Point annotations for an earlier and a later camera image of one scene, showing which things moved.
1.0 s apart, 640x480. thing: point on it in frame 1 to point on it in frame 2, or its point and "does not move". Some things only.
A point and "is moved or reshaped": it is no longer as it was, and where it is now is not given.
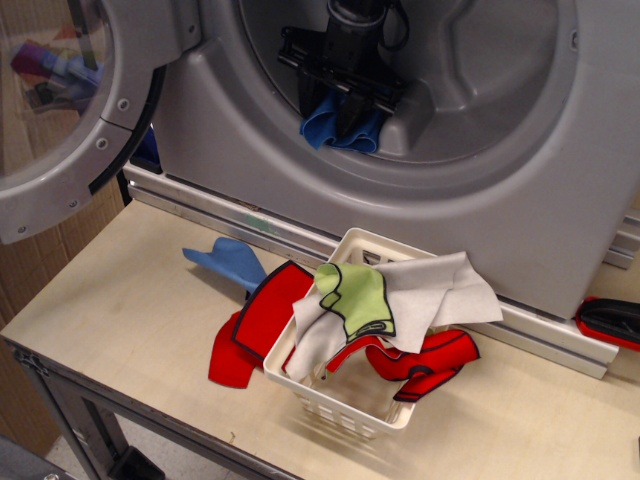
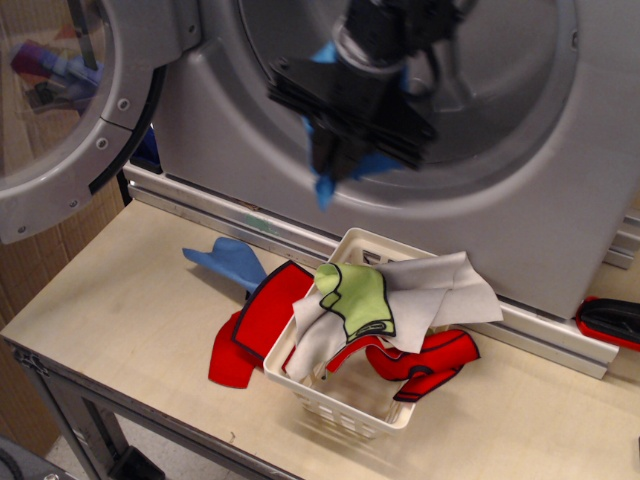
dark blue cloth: [320, 126] is moved or reshaped
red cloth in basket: [435, 362] does not move
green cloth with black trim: [359, 295] does not move
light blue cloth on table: [233, 260] does not move
